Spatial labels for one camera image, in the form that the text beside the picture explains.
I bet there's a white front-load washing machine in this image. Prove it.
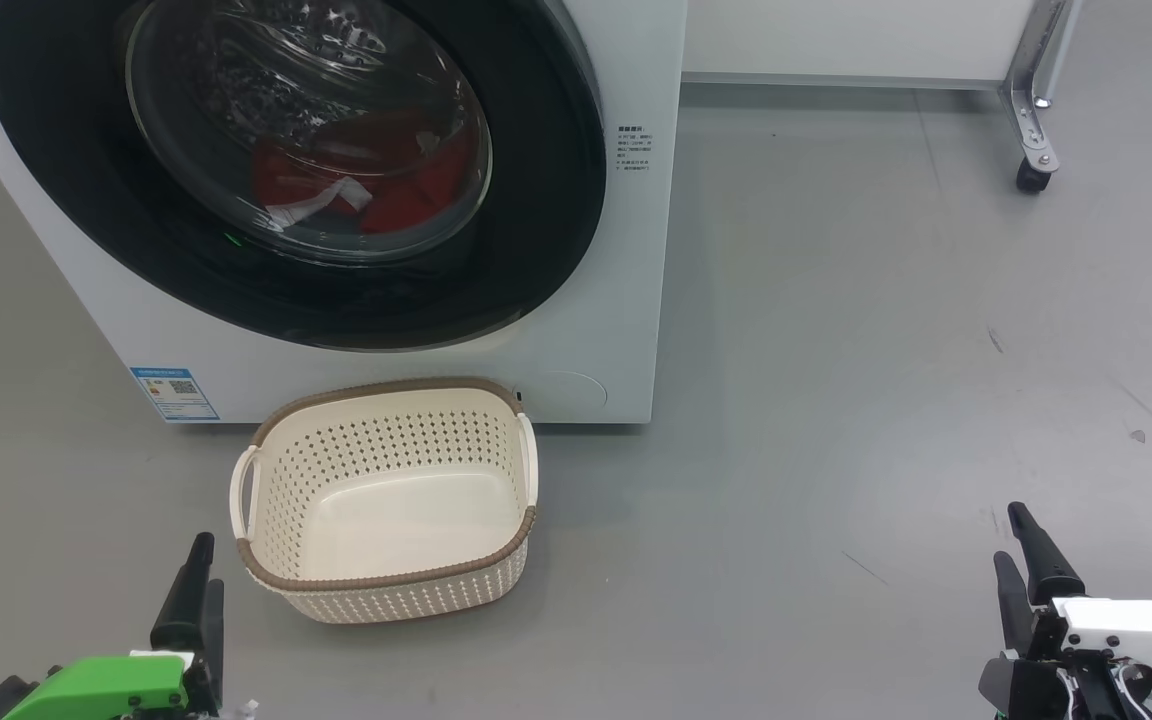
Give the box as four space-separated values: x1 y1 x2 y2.
0 0 689 425

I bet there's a cream perforated basket brown rim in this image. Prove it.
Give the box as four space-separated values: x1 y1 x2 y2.
229 377 540 625

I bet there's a white cabinet panel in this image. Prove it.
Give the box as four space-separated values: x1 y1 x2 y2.
681 0 1037 91

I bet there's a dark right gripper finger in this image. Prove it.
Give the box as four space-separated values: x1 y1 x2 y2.
994 552 1036 651
1008 502 1085 606

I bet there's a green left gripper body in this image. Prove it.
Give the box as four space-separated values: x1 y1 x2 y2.
1 650 227 720

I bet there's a round white filter cover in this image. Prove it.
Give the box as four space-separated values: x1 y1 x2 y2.
519 372 609 413

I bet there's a blue energy label sticker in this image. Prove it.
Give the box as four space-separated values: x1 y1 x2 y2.
130 367 221 423

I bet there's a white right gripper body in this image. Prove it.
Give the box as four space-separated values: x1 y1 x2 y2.
979 597 1152 720

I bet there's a small black text label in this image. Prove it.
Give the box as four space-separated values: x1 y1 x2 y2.
617 125 653 173

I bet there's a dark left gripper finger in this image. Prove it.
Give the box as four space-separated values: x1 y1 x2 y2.
150 532 217 656
191 578 227 701

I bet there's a metal cart leg bracket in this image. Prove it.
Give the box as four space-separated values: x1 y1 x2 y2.
998 0 1082 173

